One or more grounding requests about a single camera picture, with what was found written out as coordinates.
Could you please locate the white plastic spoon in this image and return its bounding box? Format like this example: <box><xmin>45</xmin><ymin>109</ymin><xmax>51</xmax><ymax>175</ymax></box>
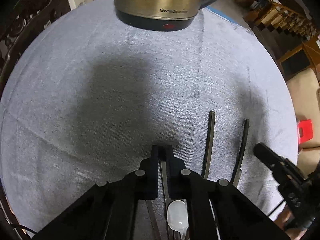
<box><xmin>167</xmin><ymin>200</ymin><xmax>189</xmax><ymax>239</ymax></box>

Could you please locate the gold electric kettle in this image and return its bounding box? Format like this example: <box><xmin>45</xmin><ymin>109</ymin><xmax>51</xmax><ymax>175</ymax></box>
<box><xmin>114</xmin><ymin>0</ymin><xmax>217</xmax><ymax>31</ymax></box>

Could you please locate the red plastic child chair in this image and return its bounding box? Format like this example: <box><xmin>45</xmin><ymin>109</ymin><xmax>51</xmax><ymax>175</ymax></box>
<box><xmin>297</xmin><ymin>119</ymin><xmax>313</xmax><ymax>145</ymax></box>

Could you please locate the wooden stair railing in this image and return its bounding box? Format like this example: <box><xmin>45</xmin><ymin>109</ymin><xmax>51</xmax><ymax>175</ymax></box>
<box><xmin>244</xmin><ymin>0</ymin><xmax>319</xmax><ymax>47</ymax></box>

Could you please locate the beige leather armchair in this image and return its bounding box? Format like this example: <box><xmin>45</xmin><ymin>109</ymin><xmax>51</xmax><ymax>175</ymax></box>
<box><xmin>286</xmin><ymin>68</ymin><xmax>319</xmax><ymax>175</ymax></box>

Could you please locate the black chopstick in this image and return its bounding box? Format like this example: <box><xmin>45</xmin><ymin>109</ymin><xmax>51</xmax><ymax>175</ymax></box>
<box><xmin>231</xmin><ymin>119</ymin><xmax>249</xmax><ymax>187</ymax></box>
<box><xmin>159</xmin><ymin>160</ymin><xmax>174</xmax><ymax>240</ymax></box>
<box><xmin>201</xmin><ymin>111</ymin><xmax>215</xmax><ymax>179</ymax></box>

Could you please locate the grey round table cloth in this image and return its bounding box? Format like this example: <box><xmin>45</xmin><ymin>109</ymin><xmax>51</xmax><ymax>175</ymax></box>
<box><xmin>1</xmin><ymin>0</ymin><xmax>297</xmax><ymax>231</ymax></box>

